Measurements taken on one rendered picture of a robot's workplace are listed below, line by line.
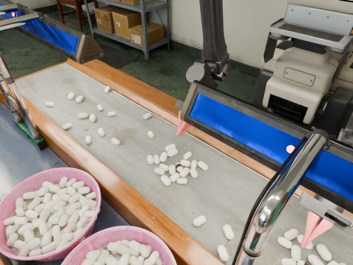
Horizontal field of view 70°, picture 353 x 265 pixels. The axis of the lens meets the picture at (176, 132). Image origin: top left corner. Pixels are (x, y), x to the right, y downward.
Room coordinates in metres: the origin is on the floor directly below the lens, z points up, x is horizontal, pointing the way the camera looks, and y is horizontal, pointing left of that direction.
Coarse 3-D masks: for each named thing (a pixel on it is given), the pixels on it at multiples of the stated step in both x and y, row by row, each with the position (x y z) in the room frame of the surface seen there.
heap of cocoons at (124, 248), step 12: (132, 240) 0.29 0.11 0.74; (96, 252) 0.26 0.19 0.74; (108, 252) 0.26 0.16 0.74; (120, 252) 0.26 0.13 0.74; (132, 252) 0.27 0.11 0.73; (144, 252) 0.26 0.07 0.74; (156, 252) 0.26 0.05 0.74; (84, 264) 0.24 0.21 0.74; (96, 264) 0.24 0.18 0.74; (108, 264) 0.24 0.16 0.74; (120, 264) 0.24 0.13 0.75; (132, 264) 0.24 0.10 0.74; (144, 264) 0.24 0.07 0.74; (156, 264) 0.24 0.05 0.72
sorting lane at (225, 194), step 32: (64, 64) 1.24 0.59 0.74; (32, 96) 0.94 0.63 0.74; (64, 96) 0.94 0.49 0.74; (96, 96) 0.94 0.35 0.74; (96, 128) 0.72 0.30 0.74; (128, 128) 0.72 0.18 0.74; (160, 128) 0.72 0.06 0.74; (128, 160) 0.56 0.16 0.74; (192, 160) 0.56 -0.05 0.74; (224, 160) 0.56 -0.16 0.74; (160, 192) 0.43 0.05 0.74; (192, 192) 0.43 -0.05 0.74; (224, 192) 0.43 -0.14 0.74; (256, 192) 0.43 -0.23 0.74; (192, 224) 0.34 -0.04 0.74; (224, 224) 0.34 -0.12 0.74; (288, 224) 0.34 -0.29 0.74; (288, 256) 0.26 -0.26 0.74; (320, 256) 0.26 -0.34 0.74; (352, 256) 0.26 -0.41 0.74
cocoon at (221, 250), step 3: (219, 246) 0.27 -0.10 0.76; (222, 246) 0.27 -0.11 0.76; (219, 249) 0.26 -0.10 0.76; (222, 249) 0.26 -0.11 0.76; (225, 249) 0.26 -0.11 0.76; (219, 252) 0.26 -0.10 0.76; (222, 252) 0.26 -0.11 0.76; (225, 252) 0.26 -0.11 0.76; (219, 255) 0.25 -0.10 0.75; (222, 255) 0.25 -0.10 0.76; (225, 255) 0.25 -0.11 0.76; (222, 258) 0.24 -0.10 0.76; (225, 258) 0.24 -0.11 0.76; (228, 258) 0.25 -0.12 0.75; (225, 261) 0.24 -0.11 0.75
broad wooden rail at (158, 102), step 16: (80, 64) 1.20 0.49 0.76; (96, 64) 1.19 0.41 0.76; (112, 80) 1.03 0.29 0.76; (128, 80) 1.03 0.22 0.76; (128, 96) 0.93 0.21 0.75; (144, 96) 0.90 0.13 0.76; (160, 96) 0.90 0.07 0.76; (160, 112) 0.80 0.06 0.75; (176, 112) 0.79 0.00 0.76; (192, 128) 0.70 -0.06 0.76; (208, 144) 0.63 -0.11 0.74; (224, 144) 0.61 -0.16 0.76; (240, 160) 0.55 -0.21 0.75; (272, 176) 0.49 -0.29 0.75
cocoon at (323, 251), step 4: (320, 244) 0.27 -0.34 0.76; (316, 248) 0.27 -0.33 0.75; (320, 248) 0.27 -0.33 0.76; (324, 248) 0.26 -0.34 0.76; (320, 252) 0.26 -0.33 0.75; (324, 252) 0.26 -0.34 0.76; (328, 252) 0.26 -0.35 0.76; (324, 256) 0.25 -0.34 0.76; (328, 256) 0.25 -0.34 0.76; (328, 260) 0.24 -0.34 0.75
